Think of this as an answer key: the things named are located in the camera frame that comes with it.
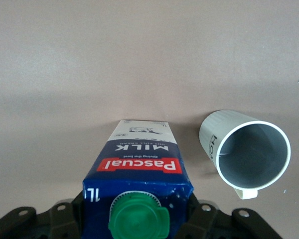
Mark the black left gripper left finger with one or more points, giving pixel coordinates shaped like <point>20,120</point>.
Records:
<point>52,224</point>

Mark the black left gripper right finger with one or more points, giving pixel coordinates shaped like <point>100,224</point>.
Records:
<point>214,226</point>

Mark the brown table cover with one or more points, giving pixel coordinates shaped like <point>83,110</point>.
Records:
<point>89,62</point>

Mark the blue Pascual milk carton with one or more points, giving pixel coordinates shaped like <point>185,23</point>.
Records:
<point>139,164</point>

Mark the white mug grey inside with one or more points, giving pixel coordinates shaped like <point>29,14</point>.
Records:
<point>214,129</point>

